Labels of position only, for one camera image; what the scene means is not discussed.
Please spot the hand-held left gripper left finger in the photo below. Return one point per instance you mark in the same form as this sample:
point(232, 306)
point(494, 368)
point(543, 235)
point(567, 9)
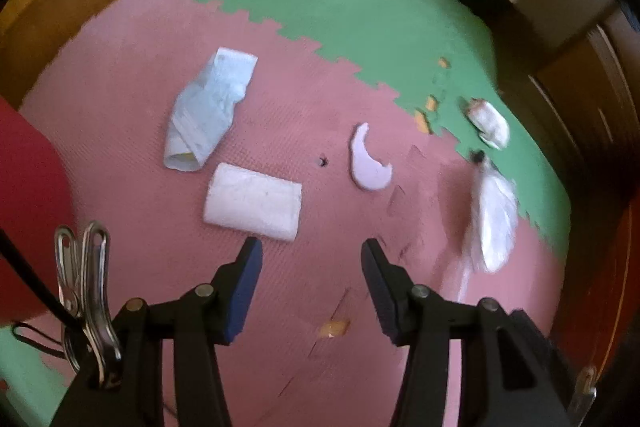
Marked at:
point(245, 292)

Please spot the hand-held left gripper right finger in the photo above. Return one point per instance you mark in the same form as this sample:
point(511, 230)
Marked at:
point(382, 292)

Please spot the white tissue pad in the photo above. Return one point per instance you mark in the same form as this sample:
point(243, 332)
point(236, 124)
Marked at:
point(252, 204)

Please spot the clear white plastic bag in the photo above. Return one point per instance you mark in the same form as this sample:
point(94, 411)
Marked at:
point(495, 217)

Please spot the red bucket with green rim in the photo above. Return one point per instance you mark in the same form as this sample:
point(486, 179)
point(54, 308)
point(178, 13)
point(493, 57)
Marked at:
point(30, 207)

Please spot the yellow peel scrap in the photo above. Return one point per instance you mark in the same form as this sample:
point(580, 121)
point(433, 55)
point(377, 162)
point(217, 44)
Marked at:
point(334, 329)

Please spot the silver spring clip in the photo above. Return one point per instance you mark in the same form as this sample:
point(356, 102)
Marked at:
point(92, 287)
point(585, 389)

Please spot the blue white crumpled wrapper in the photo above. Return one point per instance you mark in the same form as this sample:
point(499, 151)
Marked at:
point(210, 107)

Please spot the white crumpled tissue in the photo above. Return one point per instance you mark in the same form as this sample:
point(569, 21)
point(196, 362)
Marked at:
point(490, 122)

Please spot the green pink foam puzzle mat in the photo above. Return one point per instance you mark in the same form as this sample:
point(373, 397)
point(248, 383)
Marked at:
point(325, 7)

